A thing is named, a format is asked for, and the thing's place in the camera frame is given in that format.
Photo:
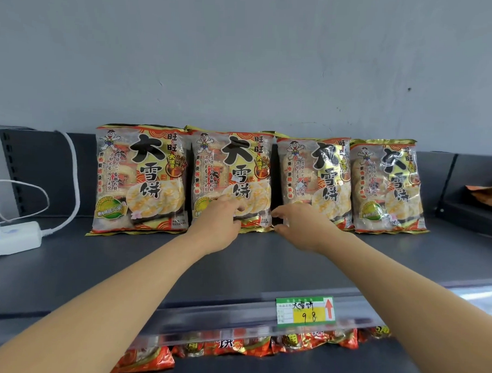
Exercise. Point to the person's right hand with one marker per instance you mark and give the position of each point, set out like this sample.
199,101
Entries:
309,228

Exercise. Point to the person's left hand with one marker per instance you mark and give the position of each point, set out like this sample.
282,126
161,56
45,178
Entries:
217,228

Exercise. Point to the big rice cracker bag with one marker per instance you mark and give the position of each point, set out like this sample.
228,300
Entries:
388,182
312,171
140,175
230,163

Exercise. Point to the dark grey metal shelf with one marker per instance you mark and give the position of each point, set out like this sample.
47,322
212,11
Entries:
267,266
472,218

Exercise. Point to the person's left forearm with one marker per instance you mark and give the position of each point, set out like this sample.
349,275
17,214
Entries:
81,319

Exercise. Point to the person's right forearm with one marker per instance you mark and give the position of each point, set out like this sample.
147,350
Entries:
419,314

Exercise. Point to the yellow green price label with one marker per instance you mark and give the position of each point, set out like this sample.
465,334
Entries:
305,311

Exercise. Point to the orange snack bag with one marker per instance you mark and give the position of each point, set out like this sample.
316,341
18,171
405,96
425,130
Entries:
487,197

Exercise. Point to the white power strip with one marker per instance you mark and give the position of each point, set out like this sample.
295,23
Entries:
15,239

